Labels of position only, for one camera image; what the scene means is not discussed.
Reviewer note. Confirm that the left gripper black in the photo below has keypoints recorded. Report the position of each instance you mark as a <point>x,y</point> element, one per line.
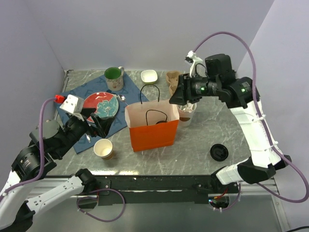
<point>103,123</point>

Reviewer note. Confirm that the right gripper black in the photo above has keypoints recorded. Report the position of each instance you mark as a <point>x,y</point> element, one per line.
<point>184,92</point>

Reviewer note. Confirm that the brown paper cup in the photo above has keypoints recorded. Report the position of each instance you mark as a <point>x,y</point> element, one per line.
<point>103,148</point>

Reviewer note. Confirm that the orange paper bag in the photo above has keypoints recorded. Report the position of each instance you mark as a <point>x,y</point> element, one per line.
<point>141,118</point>

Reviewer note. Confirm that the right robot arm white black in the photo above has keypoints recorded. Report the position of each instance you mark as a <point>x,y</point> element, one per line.
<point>214,77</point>

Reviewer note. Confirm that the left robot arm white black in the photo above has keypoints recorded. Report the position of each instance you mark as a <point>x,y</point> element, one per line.
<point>49,142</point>

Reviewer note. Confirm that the wrapped white stirrers bundle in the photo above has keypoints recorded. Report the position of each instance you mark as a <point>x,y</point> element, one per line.
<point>188,107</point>

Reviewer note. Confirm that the red blue floral plate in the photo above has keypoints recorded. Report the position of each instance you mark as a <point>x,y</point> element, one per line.
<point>106,104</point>

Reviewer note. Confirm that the white cup holding stirrers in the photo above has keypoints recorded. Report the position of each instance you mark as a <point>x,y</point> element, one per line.
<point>185,118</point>

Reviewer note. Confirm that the metal spoon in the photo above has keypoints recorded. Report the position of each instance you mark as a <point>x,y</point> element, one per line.
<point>121,98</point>

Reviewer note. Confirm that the small white green bowl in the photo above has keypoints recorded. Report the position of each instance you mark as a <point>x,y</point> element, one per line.
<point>149,76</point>

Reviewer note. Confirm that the blue letter placemat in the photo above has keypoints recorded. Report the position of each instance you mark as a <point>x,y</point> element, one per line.
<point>130,91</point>

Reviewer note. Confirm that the green inside ceramic mug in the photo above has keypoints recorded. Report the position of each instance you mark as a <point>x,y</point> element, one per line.
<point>114,78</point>

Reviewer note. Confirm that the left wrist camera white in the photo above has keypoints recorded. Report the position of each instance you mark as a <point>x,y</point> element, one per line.
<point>71,104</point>

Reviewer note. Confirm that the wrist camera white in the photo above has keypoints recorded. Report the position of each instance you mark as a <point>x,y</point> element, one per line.
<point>192,59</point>
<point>71,104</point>

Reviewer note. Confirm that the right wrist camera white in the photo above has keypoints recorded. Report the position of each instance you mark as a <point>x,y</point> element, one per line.
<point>192,59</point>

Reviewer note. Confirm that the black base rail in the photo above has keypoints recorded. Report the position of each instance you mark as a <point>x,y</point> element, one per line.
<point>156,189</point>

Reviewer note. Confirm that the aluminium frame rail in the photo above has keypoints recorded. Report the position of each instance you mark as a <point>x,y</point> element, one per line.
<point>255,189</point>

